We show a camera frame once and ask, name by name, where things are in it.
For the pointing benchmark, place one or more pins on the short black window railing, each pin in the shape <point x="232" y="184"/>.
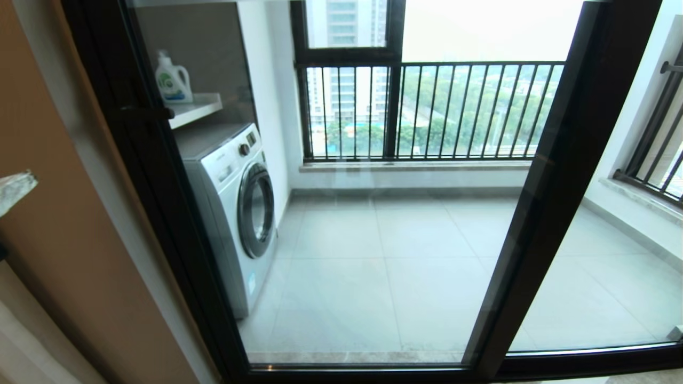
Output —
<point x="673" y="69"/>

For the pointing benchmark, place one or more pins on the black framed sliding glass door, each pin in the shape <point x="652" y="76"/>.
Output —
<point x="85" y="32"/>
<point x="539" y="213"/>

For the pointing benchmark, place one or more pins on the white detergent bottle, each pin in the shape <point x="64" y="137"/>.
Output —
<point x="173" y="84"/>

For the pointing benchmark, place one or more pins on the short grey stone window sill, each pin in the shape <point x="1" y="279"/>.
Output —
<point x="640" y="199"/>

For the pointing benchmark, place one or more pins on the white front-load washing machine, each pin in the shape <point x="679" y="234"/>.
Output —
<point x="229" y="176"/>

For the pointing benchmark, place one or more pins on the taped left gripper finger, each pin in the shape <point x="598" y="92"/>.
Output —
<point x="16" y="189"/>

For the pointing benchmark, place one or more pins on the long black balcony railing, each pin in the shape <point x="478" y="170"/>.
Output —
<point x="480" y="65"/>

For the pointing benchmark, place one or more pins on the black framed fixed glass panel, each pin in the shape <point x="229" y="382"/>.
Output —
<point x="603" y="256"/>

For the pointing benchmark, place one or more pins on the long grey stone window sill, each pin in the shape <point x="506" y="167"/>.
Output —
<point x="416" y="166"/>

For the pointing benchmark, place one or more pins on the white wall shelf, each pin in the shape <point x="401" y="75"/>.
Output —
<point x="195" y="109"/>

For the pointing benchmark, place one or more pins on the black window frame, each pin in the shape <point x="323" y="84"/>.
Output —
<point x="347" y="56"/>

